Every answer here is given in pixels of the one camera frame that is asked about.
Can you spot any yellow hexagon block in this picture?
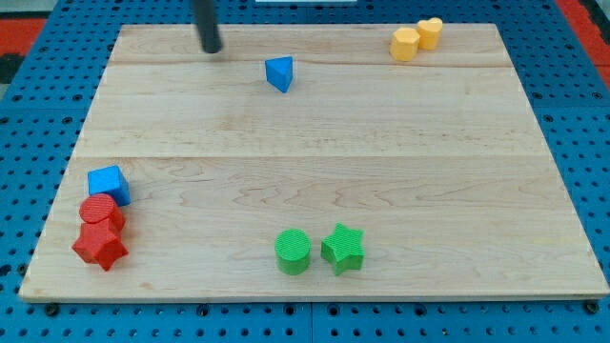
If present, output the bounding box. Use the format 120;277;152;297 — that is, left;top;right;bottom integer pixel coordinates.
390;28;420;62

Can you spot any blue cube block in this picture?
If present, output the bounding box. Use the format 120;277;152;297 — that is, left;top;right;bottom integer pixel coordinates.
88;165;132;207

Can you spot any light wooden board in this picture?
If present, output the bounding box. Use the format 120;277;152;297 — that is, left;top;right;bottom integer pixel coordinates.
19;24;609;303

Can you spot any red star block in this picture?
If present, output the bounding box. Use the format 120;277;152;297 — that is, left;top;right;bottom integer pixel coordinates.
71;219;129;272

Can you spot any yellow heart block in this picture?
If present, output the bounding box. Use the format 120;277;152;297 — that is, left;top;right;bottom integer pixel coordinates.
417;17;443;50

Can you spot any red cylinder block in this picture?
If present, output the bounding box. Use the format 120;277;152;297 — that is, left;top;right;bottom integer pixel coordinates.
79;193;126;232

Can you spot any green star block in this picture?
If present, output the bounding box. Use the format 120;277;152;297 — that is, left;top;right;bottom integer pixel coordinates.
320;223;366;276

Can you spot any blue triangle block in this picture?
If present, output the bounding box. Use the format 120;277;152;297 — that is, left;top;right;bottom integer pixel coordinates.
265;56;294;93

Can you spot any green cylinder block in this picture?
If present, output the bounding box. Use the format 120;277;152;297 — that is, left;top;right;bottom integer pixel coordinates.
274;229;311;275

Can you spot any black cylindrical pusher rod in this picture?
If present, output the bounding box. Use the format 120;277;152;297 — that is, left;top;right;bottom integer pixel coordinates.
191;0;223;53

